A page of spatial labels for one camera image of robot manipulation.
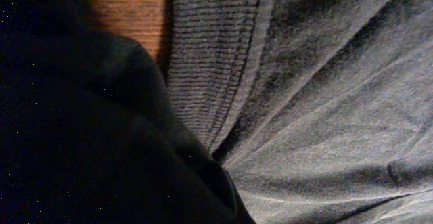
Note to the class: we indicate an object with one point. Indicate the dark green t-shirt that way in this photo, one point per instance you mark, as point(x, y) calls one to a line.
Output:
point(274, 111)

